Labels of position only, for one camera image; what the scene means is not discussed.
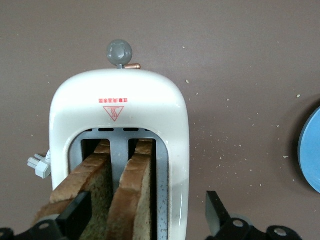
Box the white two-slot toaster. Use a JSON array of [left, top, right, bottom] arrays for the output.
[[48, 38, 192, 240]]

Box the blue plate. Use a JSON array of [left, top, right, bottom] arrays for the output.
[[297, 104, 320, 194]]

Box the white toaster power plug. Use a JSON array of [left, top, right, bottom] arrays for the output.
[[26, 151, 52, 180]]

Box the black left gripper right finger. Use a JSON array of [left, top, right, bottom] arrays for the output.
[[205, 191, 301, 240]]

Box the brown bread slice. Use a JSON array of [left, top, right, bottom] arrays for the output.
[[31, 139, 114, 240], [106, 138, 155, 240]]

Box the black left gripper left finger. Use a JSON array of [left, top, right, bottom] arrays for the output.
[[0, 191, 93, 240]]

